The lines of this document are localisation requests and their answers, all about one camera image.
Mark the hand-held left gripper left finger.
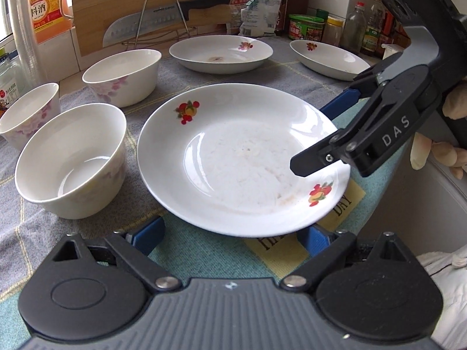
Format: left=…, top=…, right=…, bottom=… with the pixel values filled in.
left=53, top=216, right=183, bottom=295

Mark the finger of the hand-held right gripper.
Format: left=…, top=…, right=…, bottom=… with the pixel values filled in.
left=319, top=52, right=410, bottom=120
left=290, top=79, right=402, bottom=177

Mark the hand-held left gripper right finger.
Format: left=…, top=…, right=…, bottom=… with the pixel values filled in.
left=281, top=224, right=417, bottom=295

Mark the white fruit-print plate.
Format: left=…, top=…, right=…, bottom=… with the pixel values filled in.
left=137, top=83, right=351, bottom=237
left=169, top=35, right=273, bottom=74
left=289, top=40, right=371, bottom=81

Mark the white floral bowl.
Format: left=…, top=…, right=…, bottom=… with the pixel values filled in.
left=15, top=103, right=127, bottom=220
left=0, top=82, right=60, bottom=151
left=82, top=49, right=162, bottom=108

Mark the person's right hand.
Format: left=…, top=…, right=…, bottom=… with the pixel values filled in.
left=410, top=80, right=467, bottom=180

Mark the green-label oil bottle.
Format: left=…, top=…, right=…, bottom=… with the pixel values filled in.
left=361, top=0, right=384, bottom=57

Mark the yellow-lid spice jar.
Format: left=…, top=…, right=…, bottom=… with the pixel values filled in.
left=323, top=16, right=344, bottom=47

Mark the white plastic container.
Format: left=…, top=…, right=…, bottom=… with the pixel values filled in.
left=381, top=43, right=406, bottom=61

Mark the clear glass bottle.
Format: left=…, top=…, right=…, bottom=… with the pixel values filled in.
left=343, top=1, right=366, bottom=52

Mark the green-lid sauce jar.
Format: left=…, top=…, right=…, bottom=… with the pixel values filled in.
left=288, top=13, right=325, bottom=41

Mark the red-label sauce bottle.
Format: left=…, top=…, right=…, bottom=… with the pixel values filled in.
left=379, top=9, right=411, bottom=48

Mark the white plastic seasoning bag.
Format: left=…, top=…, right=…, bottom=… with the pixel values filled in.
left=239, top=0, right=284, bottom=38

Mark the red and white bag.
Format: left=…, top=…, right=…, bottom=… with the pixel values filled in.
left=226, top=0, right=252, bottom=35

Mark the white jacket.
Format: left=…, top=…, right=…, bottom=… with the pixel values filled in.
left=416, top=244, right=467, bottom=350

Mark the grey checked tablecloth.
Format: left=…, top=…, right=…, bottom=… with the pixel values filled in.
left=0, top=36, right=407, bottom=305

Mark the labelled glass jar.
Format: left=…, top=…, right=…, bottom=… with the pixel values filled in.
left=0, top=49, right=32, bottom=117

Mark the tall stack of plastic cups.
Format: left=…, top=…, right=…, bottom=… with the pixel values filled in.
left=6, top=0, right=41, bottom=92

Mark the orange cooking wine bottle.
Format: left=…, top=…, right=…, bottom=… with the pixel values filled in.
left=28, top=0, right=74, bottom=44

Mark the metal wire rack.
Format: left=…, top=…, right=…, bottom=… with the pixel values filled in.
left=122, top=0, right=198, bottom=50

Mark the black-handled kitchen knife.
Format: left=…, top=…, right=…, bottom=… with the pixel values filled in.
left=103, top=0, right=231, bottom=47

